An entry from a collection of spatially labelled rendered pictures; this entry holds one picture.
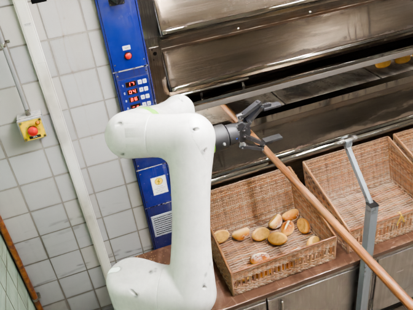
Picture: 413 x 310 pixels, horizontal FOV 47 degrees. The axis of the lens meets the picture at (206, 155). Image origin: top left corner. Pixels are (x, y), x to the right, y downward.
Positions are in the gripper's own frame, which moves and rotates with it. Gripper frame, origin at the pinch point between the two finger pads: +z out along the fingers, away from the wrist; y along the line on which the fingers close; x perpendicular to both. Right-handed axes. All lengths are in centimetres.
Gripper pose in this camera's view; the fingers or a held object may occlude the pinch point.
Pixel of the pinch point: (277, 120)
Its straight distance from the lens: 174.6
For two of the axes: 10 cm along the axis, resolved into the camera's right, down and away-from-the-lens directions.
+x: 3.4, 4.9, -8.1
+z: 9.3, -2.8, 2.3
